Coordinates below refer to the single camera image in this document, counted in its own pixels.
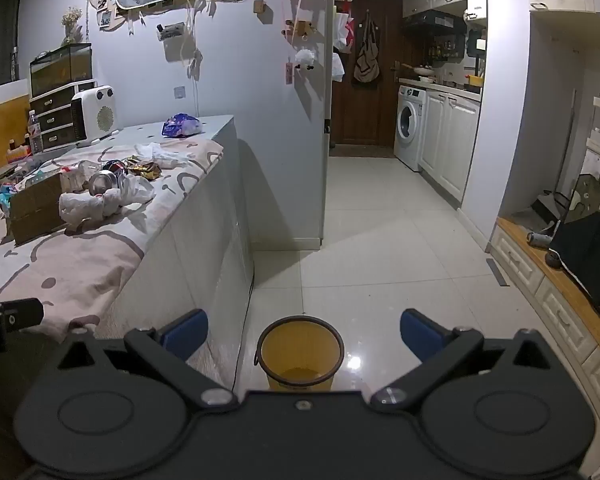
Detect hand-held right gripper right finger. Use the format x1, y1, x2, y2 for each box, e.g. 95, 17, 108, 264
370, 308, 562, 413

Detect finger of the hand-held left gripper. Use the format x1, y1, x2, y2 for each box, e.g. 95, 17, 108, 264
0, 298, 45, 335

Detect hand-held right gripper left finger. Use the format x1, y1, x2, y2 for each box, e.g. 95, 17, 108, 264
50, 308, 239, 412

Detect brown cardboard box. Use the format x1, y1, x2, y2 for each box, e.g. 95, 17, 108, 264
5, 172, 70, 246

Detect yellow bin with brown rim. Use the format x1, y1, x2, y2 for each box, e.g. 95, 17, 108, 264
254, 315, 344, 394

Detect white plastic bag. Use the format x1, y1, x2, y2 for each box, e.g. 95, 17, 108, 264
58, 187, 124, 234
332, 5, 356, 84

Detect clear plastic bag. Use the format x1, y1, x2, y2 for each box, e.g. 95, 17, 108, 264
119, 174, 157, 207

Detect silver metal can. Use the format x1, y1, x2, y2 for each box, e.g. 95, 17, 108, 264
88, 170, 121, 197

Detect gold snack wrapper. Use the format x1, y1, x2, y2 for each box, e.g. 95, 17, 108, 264
125, 156, 164, 181

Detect white tissue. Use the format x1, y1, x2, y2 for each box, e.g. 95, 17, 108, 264
134, 142, 190, 169

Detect pink printed blanket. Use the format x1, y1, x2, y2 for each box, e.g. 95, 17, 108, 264
0, 137, 226, 338

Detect white counter cabinet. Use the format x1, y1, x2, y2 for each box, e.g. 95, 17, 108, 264
70, 115, 256, 386

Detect wooden-top bench with drawers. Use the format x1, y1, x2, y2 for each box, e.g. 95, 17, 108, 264
489, 215, 600, 480

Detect grey metal canister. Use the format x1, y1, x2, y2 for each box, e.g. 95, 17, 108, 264
525, 230, 556, 252

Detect clear water bottle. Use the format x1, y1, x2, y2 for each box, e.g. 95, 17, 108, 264
26, 110, 45, 156

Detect dark dustpan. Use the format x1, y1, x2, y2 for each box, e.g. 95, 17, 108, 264
530, 190, 577, 222

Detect black printed cloth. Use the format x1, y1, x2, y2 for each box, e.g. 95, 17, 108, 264
549, 173, 600, 329

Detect dark drawer chest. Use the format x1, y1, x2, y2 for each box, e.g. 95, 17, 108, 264
28, 80, 97, 154

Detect white kitchen base cabinets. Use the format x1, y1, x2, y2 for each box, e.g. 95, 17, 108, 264
418, 87, 483, 207

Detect purple plastic bag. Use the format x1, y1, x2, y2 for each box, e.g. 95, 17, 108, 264
161, 113, 202, 139

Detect white washing machine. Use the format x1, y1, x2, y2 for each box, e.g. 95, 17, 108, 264
393, 85, 429, 174

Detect white fan heater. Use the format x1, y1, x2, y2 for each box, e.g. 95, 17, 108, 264
70, 85, 124, 147

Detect brown wooden door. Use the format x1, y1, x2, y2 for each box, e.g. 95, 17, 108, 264
330, 0, 406, 149

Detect glass fish tank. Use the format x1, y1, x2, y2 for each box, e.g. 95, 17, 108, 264
29, 42, 94, 99

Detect frying pan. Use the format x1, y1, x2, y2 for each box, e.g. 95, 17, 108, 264
401, 62, 437, 79

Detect brown hanging bag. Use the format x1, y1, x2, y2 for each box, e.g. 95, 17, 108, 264
353, 10, 382, 85

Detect dried flower bunch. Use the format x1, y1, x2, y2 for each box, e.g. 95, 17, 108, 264
61, 6, 84, 46

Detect black range hood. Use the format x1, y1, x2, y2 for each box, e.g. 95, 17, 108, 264
402, 9, 469, 37

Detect white hanging plastic bag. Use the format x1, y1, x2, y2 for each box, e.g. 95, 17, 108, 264
332, 5, 356, 84

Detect black cable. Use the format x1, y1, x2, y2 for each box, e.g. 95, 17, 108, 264
231, 259, 256, 392

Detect grey wall pouch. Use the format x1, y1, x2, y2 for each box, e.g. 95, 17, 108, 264
155, 22, 186, 41

